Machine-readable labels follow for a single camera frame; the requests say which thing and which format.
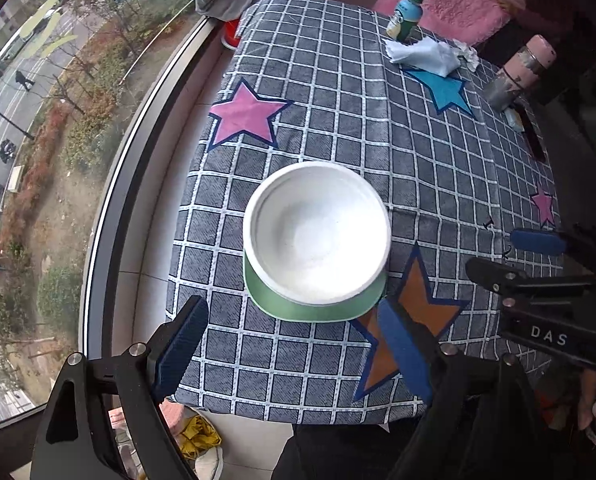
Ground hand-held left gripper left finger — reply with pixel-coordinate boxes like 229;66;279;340
30;295;209;480

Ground light blue cloth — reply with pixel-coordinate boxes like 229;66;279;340
384;37;459;78

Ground green plastic plate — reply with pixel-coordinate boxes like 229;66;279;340
243;250;387;322

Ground crumpled white tissue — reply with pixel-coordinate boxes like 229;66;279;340
450;39;480;72

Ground pink blanket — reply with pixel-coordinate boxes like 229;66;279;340
373;0;512;48

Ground smartphone in red case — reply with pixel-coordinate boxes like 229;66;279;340
520;110;548;162

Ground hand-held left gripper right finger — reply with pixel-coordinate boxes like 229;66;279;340
377;299;553;480

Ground pink and grey thermos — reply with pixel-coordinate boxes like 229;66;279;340
485;35;558;111

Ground white paper bowl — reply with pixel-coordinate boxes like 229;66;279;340
243;161;392;307

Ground red container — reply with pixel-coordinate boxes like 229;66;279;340
221;17;243;50

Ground star checked tablecloth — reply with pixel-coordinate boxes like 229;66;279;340
167;0;568;426

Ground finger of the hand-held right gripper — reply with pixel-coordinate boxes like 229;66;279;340
465;257;596;301
510;227;596;273

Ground green capped plastic bottle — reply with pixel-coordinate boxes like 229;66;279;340
386;0;425;41

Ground dark window frame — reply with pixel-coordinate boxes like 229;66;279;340
0;12;216;436

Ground person's dark trousers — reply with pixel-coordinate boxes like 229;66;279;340
270;395;429;480

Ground yellow cloth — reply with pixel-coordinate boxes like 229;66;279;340
180;415;223;461

